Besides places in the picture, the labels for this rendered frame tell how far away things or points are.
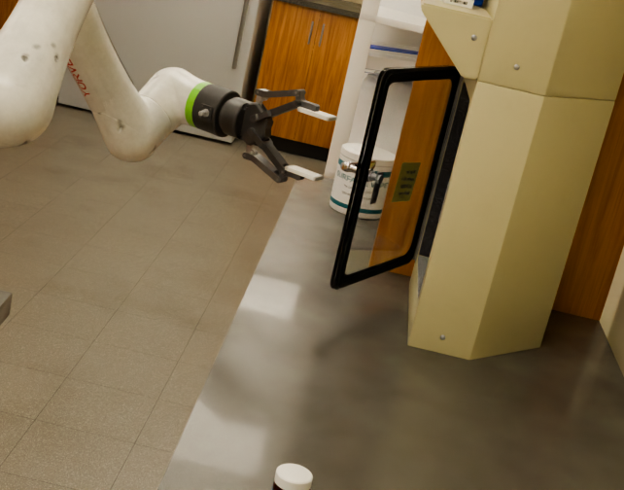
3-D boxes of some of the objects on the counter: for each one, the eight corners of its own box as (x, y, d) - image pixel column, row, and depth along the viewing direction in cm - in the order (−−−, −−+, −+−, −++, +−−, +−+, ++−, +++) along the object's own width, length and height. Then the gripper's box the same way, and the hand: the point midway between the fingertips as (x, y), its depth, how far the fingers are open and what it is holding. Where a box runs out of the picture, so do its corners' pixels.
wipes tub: (382, 208, 266) (396, 151, 262) (380, 223, 254) (395, 162, 249) (330, 196, 266) (343, 138, 262) (326, 210, 254) (340, 150, 249)
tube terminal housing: (530, 312, 217) (647, -79, 193) (548, 379, 186) (691, -77, 162) (408, 284, 217) (510, -110, 194) (407, 346, 187) (528, -113, 163)
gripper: (207, 174, 208) (302, 211, 198) (229, 55, 201) (329, 87, 191) (230, 170, 215) (323, 205, 204) (253, 55, 208) (350, 87, 197)
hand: (317, 146), depth 199 cm, fingers open, 11 cm apart
